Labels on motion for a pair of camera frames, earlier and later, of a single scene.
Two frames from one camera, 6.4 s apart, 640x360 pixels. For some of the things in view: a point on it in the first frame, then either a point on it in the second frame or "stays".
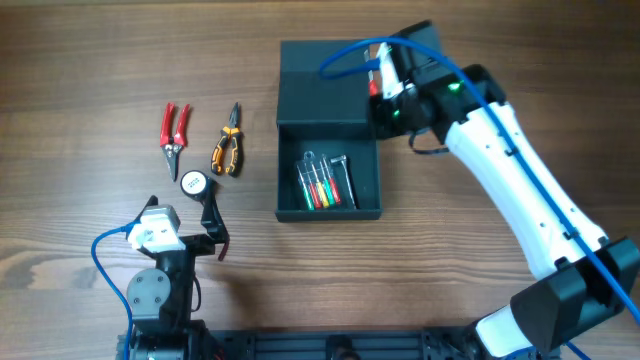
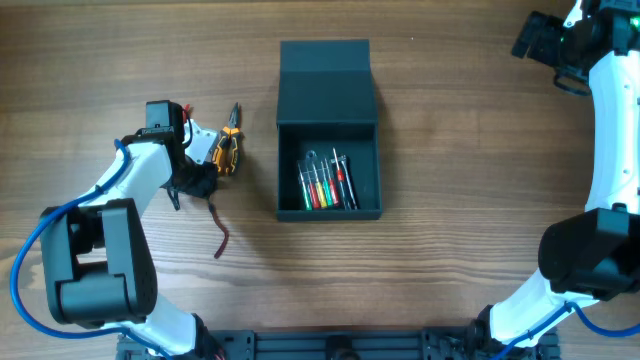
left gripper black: [190, 240] -> [198, 179]
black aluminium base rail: [336, 343] stays
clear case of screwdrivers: [317, 182] stays
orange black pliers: [231, 131] stays
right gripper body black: [382, 116] -> [542, 36]
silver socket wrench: [342, 159] stays
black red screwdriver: [374, 99] -> [340, 177]
